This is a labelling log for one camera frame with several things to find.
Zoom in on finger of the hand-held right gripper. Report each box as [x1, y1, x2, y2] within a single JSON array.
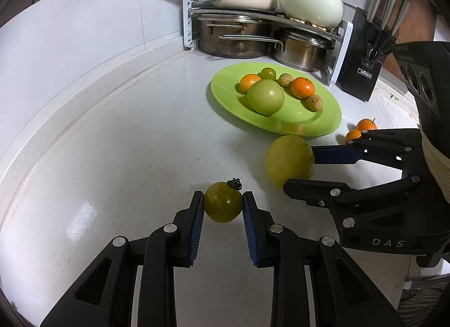
[[283, 175, 423, 210], [312, 128, 428, 173]]

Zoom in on green tomato with stem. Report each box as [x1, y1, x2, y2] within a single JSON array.
[[204, 178, 244, 224]]

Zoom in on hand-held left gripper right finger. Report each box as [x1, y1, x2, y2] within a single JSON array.
[[242, 191, 413, 327]]

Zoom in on large steel pot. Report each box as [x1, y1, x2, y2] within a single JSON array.
[[197, 15, 284, 59]]

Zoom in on green plate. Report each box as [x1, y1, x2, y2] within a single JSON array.
[[210, 62, 343, 138]]

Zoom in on grey striped clothing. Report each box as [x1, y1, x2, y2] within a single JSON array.
[[401, 272, 450, 327]]

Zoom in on orange tangerine with stem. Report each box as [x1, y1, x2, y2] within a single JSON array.
[[356, 118, 377, 133]]

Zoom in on large green round fruit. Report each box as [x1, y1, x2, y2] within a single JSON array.
[[246, 79, 285, 117]]

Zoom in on small steel pot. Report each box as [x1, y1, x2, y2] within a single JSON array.
[[272, 28, 334, 73]]

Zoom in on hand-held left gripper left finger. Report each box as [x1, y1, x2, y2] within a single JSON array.
[[40, 191, 205, 327]]

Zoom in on metal pot rack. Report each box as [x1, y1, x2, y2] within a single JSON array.
[[182, 0, 354, 86]]

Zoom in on large yellow round fruit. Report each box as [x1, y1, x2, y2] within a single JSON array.
[[265, 135, 316, 189]]

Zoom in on brown wooden cutting board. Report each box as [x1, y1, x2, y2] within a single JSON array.
[[374, 0, 442, 76]]

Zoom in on black knife block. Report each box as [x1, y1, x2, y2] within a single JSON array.
[[336, 7, 396, 103]]

